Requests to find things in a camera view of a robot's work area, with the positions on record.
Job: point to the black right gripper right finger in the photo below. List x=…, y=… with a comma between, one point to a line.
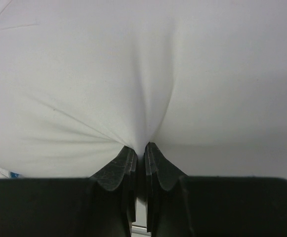
x=178, y=205

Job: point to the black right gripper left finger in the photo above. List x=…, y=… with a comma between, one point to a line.
x=102, y=205

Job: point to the white pillow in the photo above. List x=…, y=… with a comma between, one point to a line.
x=81, y=79

